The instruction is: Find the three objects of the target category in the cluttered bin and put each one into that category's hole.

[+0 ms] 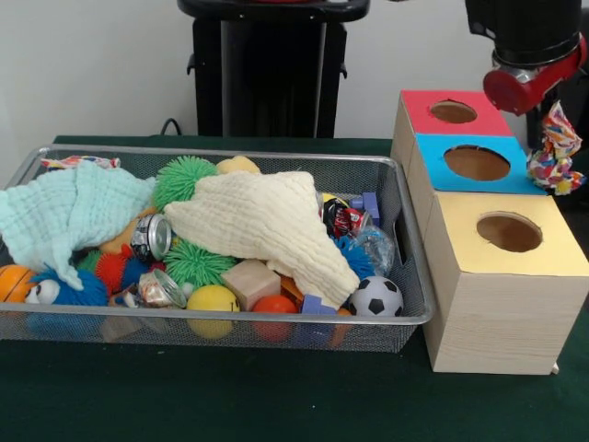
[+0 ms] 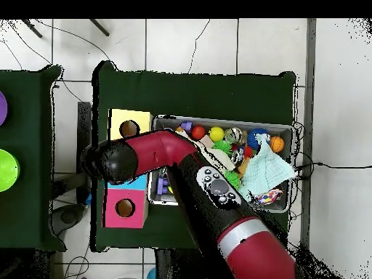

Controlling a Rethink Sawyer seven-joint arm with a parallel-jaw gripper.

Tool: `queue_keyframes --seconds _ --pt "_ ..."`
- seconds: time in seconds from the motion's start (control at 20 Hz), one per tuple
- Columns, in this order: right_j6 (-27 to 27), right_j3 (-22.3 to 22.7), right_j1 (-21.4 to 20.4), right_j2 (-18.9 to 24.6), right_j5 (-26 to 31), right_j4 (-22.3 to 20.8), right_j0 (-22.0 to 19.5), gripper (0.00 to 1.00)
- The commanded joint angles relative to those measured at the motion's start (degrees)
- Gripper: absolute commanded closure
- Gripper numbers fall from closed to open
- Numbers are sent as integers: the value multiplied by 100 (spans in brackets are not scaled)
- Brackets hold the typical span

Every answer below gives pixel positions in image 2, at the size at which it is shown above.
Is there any multicoloured patterned cloth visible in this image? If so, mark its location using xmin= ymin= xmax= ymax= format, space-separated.
xmin=255 ymin=188 xmax=284 ymax=206

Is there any orange basketball toy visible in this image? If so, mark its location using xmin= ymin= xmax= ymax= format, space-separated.
xmin=269 ymin=136 xmax=286 ymax=153

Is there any dark green table cloth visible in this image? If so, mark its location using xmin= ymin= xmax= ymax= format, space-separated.
xmin=0 ymin=64 xmax=67 ymax=253
xmin=90 ymin=60 xmax=298 ymax=253

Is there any yellow ball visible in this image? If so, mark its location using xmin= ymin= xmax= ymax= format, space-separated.
xmin=208 ymin=126 xmax=225 ymax=142

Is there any black stand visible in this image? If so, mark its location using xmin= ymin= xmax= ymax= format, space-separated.
xmin=76 ymin=100 xmax=93 ymax=205

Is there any green spiky rubber ball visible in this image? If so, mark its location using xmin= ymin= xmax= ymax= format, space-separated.
xmin=211 ymin=139 xmax=233 ymax=155
xmin=225 ymin=170 xmax=242 ymax=190

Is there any black tripod leg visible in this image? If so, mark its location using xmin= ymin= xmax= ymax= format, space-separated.
xmin=21 ymin=18 xmax=44 ymax=39
xmin=89 ymin=18 xmax=110 ymax=38

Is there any shallow mesh bin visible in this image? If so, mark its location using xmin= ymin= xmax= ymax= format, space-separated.
xmin=147 ymin=114 xmax=297 ymax=214

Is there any cream muslin cloth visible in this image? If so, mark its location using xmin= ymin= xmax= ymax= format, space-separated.
xmin=174 ymin=129 xmax=237 ymax=172

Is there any mint muslin cloth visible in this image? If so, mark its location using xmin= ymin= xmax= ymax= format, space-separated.
xmin=238 ymin=133 xmax=299 ymax=203

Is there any black power cable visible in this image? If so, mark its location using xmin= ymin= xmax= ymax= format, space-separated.
xmin=296 ymin=161 xmax=372 ymax=172

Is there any red ball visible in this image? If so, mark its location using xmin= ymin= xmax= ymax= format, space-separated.
xmin=190 ymin=124 xmax=206 ymax=141

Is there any green bowl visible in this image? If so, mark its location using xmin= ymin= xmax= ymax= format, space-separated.
xmin=0 ymin=148 xmax=21 ymax=193

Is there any purple bowl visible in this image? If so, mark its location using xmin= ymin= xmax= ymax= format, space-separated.
xmin=0 ymin=90 xmax=9 ymax=127

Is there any wooden box with three holes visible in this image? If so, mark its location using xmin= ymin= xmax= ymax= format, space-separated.
xmin=102 ymin=108 xmax=154 ymax=230

